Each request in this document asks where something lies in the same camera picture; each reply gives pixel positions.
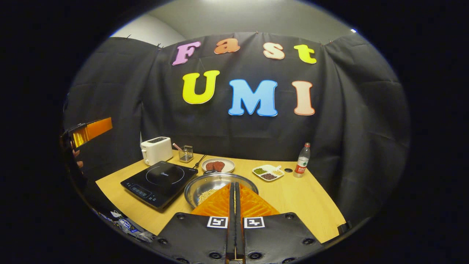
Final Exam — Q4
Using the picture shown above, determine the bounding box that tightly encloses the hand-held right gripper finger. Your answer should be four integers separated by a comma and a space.
235, 182, 325, 264
150, 182, 236, 264

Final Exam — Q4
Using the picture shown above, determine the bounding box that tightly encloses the stainless steel pot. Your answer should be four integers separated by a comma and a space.
184, 170, 259, 209

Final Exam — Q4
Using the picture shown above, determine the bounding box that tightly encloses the black induction cooktop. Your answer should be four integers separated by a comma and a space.
121, 161, 199, 212

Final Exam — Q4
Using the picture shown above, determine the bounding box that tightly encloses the pile of soybeans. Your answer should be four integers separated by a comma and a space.
198, 188, 219, 205

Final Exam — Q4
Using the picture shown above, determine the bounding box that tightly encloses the round white plate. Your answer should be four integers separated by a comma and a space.
202, 158, 236, 173

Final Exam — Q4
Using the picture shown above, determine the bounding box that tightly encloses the white divided bean dish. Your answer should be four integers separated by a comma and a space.
252, 165, 285, 182

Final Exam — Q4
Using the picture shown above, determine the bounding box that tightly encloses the white toaster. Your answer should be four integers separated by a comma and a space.
140, 137, 173, 166

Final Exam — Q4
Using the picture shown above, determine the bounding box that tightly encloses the clear water bottle red label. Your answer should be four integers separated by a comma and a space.
293, 143, 311, 178

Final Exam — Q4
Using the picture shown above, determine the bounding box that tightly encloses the crumpled plastic packaging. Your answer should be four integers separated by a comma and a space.
96, 208, 156, 243

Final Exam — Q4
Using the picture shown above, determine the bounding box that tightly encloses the black backdrop cloth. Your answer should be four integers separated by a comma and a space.
62, 31, 411, 225

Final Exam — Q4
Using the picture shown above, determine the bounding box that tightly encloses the wire mesh holder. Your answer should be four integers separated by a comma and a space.
178, 145, 194, 163

